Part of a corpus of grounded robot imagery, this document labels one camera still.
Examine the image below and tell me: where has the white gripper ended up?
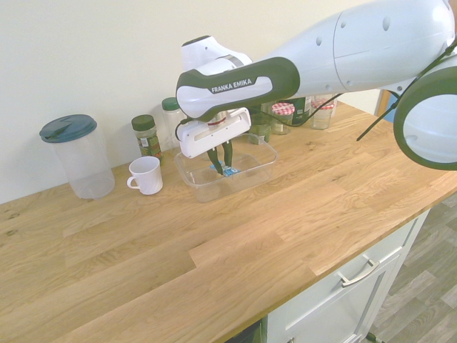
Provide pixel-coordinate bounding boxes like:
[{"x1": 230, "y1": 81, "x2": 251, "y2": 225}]
[{"x1": 178, "y1": 106, "x2": 253, "y2": 177}]

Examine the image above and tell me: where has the blue protein bar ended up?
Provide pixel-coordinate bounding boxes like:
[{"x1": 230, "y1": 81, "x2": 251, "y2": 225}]
[{"x1": 209, "y1": 162, "x2": 239, "y2": 179}]

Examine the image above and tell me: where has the clear rectangular plastic container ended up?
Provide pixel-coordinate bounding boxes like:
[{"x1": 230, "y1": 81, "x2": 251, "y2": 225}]
[{"x1": 174, "y1": 135, "x2": 280, "y2": 204}]

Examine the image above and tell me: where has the dark Vega protein tub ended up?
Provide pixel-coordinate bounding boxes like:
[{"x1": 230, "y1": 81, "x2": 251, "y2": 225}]
[{"x1": 294, "y1": 95, "x2": 314, "y2": 125}]

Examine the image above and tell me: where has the lidless jar with green powder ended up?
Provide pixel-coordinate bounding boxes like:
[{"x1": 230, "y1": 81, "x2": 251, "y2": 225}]
[{"x1": 248, "y1": 114, "x2": 274, "y2": 146}]

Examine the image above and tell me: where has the clear bottle green cap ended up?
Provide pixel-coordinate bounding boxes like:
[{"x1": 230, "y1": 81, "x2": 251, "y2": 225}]
[{"x1": 161, "y1": 97, "x2": 187, "y2": 151}]

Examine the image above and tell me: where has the white mug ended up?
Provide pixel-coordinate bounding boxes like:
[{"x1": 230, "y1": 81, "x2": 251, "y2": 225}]
[{"x1": 126, "y1": 156, "x2": 164, "y2": 196}]

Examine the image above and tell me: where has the spice jar dark green lid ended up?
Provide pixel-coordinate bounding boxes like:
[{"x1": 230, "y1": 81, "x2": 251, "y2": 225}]
[{"x1": 131, "y1": 114, "x2": 164, "y2": 162}]

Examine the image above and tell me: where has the glass jar red checkered lid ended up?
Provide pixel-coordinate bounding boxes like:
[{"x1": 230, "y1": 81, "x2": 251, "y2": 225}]
[
  {"x1": 309, "y1": 96, "x2": 338, "y2": 130},
  {"x1": 271, "y1": 102, "x2": 296, "y2": 136}
]

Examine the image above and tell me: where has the clear pitcher dark teal lid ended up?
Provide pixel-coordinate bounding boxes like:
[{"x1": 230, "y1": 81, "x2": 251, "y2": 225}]
[{"x1": 39, "y1": 114, "x2": 116, "y2": 200}]

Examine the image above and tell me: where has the red grey wrist camera mount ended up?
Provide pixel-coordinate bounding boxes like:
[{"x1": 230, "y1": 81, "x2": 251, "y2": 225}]
[{"x1": 206, "y1": 113, "x2": 231, "y2": 129}]

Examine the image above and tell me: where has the silver drawer handle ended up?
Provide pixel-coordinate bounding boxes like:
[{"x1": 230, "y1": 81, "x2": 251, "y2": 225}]
[{"x1": 337, "y1": 259, "x2": 380, "y2": 289}]

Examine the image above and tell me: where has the white drawer with metal handle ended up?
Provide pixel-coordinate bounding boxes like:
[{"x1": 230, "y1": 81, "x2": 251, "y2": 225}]
[{"x1": 266, "y1": 209, "x2": 431, "y2": 343}]

